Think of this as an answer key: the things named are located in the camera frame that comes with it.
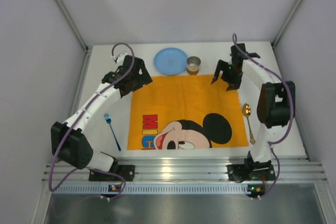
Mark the orange cartoon mouse cloth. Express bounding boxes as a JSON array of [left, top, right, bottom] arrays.
[[128, 75, 249, 151]]

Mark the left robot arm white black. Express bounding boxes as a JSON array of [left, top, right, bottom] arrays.
[[51, 54, 152, 172]]

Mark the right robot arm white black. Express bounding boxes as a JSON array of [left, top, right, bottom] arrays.
[[212, 43, 296, 183]]

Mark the gold ornate spoon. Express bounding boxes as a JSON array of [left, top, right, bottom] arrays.
[[242, 103, 256, 145]]

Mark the small metal cup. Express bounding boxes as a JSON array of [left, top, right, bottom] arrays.
[[187, 56, 201, 75]]

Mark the blue plastic plate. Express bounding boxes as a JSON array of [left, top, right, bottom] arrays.
[[153, 47, 188, 76]]

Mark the blue metal fork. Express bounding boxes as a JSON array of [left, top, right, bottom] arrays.
[[104, 113, 121, 152]]

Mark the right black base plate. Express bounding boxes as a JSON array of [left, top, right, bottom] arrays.
[[227, 163, 276, 183]]

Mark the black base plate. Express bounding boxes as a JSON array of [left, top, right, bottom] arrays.
[[227, 163, 276, 183], [89, 165, 135, 182]]

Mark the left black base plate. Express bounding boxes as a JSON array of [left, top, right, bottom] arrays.
[[89, 165, 135, 182]]

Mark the aluminium mounting rail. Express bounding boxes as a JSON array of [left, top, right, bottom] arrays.
[[42, 156, 328, 184]]

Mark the left aluminium frame post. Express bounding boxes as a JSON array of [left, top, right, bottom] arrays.
[[54, 0, 89, 51]]

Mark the aluminium frame post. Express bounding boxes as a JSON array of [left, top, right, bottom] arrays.
[[271, 0, 305, 49], [54, 0, 89, 51]]

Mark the right aluminium frame post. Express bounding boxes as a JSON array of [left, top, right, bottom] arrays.
[[271, 0, 305, 49]]

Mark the slotted grey cable duct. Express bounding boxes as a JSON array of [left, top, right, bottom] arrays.
[[55, 183, 262, 195]]

